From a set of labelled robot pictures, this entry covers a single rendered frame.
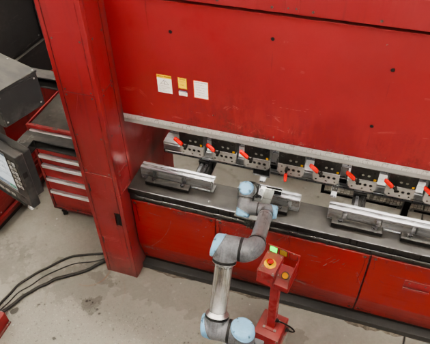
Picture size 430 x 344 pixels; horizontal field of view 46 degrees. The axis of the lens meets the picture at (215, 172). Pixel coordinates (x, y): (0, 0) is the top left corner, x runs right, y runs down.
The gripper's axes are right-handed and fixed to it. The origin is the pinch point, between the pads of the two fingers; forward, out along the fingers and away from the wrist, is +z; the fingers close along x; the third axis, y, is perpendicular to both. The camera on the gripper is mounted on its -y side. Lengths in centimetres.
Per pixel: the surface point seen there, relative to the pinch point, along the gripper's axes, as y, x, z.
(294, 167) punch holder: 20.9, -20.2, -13.6
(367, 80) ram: 63, -49, -60
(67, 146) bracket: 1, 115, -26
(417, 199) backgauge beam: 24, -93, 31
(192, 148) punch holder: 18.2, 40.9, -14.4
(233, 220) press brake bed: -17.5, 11.7, 13.4
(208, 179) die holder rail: 3.8, 33.1, 8.3
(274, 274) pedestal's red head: -40.9, -22.8, -5.2
